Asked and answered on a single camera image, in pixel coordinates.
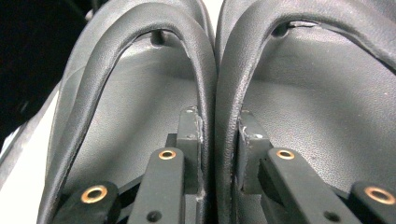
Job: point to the black flip-flop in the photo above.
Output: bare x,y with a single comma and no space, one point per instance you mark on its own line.
134,109
311,109

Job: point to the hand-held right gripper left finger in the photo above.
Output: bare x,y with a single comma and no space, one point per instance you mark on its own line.
190,140

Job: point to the white shoe rack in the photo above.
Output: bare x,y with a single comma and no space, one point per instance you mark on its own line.
18,186

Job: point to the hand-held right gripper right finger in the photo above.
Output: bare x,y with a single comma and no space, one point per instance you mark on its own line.
250,155

